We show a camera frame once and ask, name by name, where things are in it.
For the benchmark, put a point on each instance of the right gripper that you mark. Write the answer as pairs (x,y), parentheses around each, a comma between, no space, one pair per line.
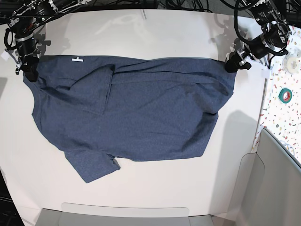
(28,65)

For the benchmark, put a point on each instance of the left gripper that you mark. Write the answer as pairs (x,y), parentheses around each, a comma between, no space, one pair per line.
(243,59)

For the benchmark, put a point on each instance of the blue t-shirt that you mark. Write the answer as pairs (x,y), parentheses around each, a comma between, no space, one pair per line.
(106,107)

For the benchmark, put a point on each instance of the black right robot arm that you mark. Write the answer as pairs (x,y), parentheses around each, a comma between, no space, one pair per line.
(19,40)

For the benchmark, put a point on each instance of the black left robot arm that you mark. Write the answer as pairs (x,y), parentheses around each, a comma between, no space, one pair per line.
(271,43)

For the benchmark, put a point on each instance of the clear tape dispenser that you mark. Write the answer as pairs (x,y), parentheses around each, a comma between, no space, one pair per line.
(292,61)

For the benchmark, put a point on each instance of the green tape roll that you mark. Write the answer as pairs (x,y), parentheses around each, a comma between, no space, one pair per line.
(285,95)

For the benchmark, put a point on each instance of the terrazzo patterned side board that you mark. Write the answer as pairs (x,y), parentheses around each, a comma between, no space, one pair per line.
(282,120)

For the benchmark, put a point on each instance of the grey plastic bin right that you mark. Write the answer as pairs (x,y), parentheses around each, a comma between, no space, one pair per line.
(267,191)

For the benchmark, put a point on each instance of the grey plastic tray front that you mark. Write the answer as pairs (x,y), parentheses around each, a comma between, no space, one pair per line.
(90,215)

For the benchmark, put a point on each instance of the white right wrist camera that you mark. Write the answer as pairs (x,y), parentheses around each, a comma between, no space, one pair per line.
(5,55)

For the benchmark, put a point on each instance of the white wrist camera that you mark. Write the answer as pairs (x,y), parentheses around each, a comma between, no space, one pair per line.
(266,73)
(5,55)

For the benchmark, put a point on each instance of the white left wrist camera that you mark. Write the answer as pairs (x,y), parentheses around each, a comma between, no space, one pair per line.
(266,73)

